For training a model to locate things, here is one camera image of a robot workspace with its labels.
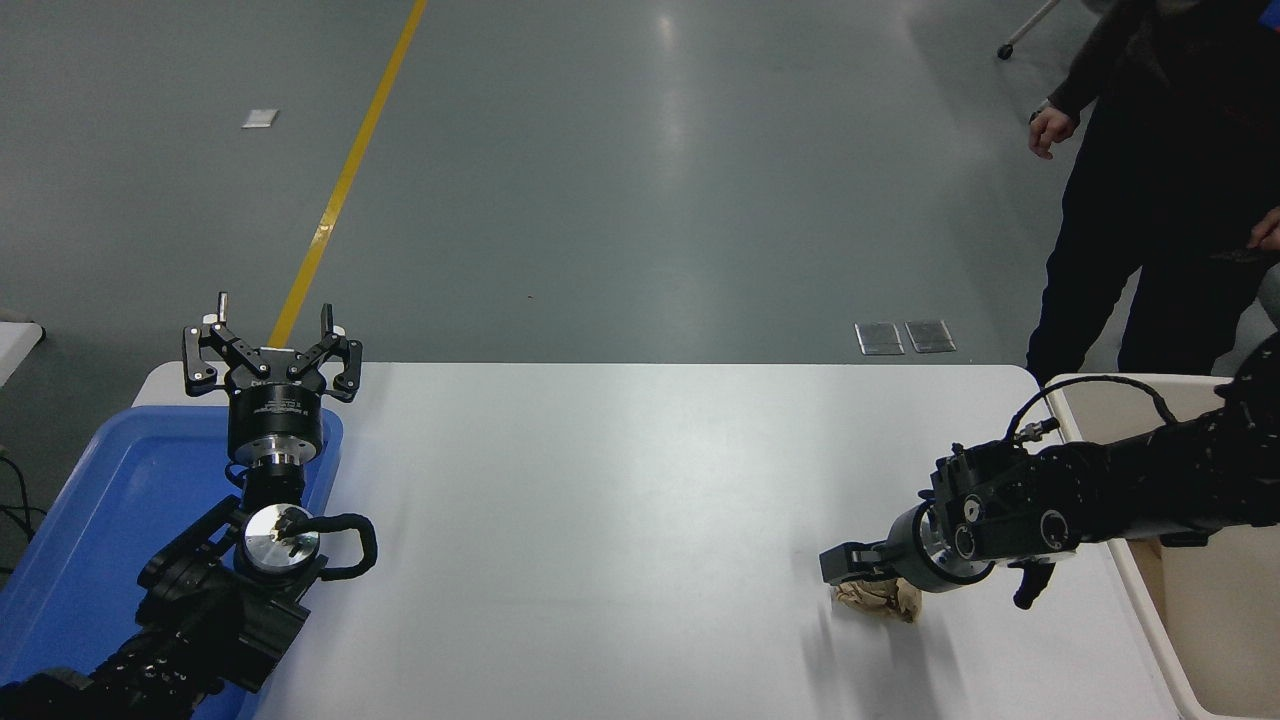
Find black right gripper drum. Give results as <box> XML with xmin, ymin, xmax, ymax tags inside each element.
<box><xmin>882</xmin><ymin>507</ymin><xmax>941</xmax><ymax>593</ymax></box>

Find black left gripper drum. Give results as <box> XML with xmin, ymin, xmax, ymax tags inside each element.
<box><xmin>226</xmin><ymin>347</ymin><xmax>327</xmax><ymax>464</ymax></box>

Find tan paper ball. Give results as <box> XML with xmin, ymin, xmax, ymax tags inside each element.
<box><xmin>832</xmin><ymin>575</ymin><xmax>923</xmax><ymax>624</ymax></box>

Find person's right hand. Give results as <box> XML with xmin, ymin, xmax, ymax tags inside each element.
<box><xmin>1029</xmin><ymin>103</ymin><xmax>1082</xmax><ymax>160</ymax></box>

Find blue plastic tray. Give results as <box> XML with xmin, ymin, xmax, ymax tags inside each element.
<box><xmin>0</xmin><ymin>405</ymin><xmax>344</xmax><ymax>720</ymax></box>

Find white side table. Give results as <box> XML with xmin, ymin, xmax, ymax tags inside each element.
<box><xmin>0</xmin><ymin>321</ymin><xmax>46</xmax><ymax>387</ymax></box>

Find large pale bin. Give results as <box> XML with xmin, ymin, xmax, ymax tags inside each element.
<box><xmin>1043</xmin><ymin>373</ymin><xmax>1280</xmax><ymax>720</ymax></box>

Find person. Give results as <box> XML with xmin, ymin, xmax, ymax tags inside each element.
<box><xmin>1025</xmin><ymin>0</ymin><xmax>1280</xmax><ymax>387</ymax></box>

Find white caster leg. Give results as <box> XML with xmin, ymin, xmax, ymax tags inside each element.
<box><xmin>996</xmin><ymin>0</ymin><xmax>1060</xmax><ymax>61</ymax></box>

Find black floor cables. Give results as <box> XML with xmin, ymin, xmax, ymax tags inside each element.
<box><xmin>0</xmin><ymin>455</ymin><xmax>47</xmax><ymax>577</ymax></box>

